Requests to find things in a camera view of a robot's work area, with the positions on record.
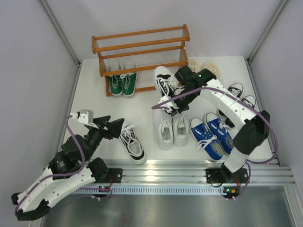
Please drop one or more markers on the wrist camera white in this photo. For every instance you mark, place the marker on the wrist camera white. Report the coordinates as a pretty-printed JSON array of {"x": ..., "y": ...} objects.
[
  {"x": 165, "y": 104},
  {"x": 85, "y": 116}
]

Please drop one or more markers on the beige sneaker right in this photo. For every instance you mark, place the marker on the beige sneaker right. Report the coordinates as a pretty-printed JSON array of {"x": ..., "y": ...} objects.
[{"x": 211, "y": 66}]

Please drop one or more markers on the black canvas sneaker upper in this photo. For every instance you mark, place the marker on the black canvas sneaker upper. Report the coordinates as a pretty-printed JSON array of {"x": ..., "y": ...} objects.
[{"x": 236, "y": 89}]

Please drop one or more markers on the blue sneaker left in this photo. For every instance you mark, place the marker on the blue sneaker left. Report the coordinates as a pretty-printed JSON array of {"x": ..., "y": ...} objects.
[{"x": 205, "y": 139}]

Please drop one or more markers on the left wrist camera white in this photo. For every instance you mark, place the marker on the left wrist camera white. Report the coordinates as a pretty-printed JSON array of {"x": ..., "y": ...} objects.
[{"x": 85, "y": 116}]

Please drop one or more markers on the green sneaker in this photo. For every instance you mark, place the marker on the green sneaker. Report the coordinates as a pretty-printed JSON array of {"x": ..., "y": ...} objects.
[
  {"x": 128, "y": 83},
  {"x": 115, "y": 83}
]

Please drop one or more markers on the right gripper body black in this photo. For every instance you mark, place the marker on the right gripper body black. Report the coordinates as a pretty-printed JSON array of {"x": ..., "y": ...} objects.
[{"x": 182, "y": 104}]

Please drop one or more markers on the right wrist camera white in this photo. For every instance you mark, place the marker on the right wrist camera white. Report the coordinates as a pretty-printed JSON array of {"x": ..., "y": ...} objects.
[{"x": 165, "y": 104}]

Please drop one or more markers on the wooden two-tier shoe rack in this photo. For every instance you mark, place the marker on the wooden two-tier shoe rack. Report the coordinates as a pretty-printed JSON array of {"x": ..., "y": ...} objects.
[{"x": 141, "y": 52}]

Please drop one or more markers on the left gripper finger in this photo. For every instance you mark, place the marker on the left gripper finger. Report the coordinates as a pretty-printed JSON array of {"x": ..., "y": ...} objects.
[
  {"x": 114, "y": 128},
  {"x": 100, "y": 121}
]

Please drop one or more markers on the beige sneaker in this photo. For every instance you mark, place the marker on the beige sneaker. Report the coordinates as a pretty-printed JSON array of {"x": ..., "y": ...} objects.
[
  {"x": 192, "y": 64},
  {"x": 211, "y": 66}
]

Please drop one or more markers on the blue sneaker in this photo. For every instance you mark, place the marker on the blue sneaker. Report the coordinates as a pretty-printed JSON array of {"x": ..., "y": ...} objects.
[
  {"x": 205, "y": 139},
  {"x": 220, "y": 130}
]

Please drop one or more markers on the slotted grey cable duct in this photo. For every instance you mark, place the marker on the slotted grey cable duct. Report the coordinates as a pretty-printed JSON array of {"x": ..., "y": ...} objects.
[{"x": 118, "y": 189}]

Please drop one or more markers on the black canvas sneaker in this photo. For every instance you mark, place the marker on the black canvas sneaker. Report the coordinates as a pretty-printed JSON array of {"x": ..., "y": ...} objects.
[
  {"x": 236, "y": 89},
  {"x": 248, "y": 100}
]

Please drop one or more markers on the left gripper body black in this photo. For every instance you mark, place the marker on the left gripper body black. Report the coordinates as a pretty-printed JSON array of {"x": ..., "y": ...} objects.
[{"x": 94, "y": 136}]

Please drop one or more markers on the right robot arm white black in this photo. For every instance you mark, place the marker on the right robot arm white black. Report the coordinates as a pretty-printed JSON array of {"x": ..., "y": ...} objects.
[{"x": 252, "y": 126}]

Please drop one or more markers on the aluminium mounting rail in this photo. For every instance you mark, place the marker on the aluminium mounting rail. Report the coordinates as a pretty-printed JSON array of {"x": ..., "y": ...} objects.
[{"x": 193, "y": 172}]

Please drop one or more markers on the black canvas sneaker lower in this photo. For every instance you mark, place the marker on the black canvas sneaker lower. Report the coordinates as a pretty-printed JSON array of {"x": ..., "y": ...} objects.
[{"x": 248, "y": 100}]

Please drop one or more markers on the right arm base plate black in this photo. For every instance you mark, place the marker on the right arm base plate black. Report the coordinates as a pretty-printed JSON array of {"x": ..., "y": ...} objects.
[{"x": 223, "y": 175}]

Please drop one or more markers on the blue sneaker right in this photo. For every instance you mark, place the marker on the blue sneaker right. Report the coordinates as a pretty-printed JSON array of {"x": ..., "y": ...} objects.
[{"x": 220, "y": 130}]

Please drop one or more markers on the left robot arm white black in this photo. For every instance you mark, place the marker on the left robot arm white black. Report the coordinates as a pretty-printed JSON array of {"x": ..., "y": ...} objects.
[{"x": 69, "y": 170}]

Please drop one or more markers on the beige sneaker left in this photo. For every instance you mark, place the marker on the beige sneaker left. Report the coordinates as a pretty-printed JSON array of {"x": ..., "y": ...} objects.
[{"x": 192, "y": 64}]

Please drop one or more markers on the black white sneaker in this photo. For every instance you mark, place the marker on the black white sneaker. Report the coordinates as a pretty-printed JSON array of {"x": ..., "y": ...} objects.
[
  {"x": 165, "y": 83},
  {"x": 132, "y": 144}
]

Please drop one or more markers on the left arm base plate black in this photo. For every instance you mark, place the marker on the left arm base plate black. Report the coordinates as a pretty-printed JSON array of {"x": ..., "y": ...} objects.
[{"x": 114, "y": 175}]

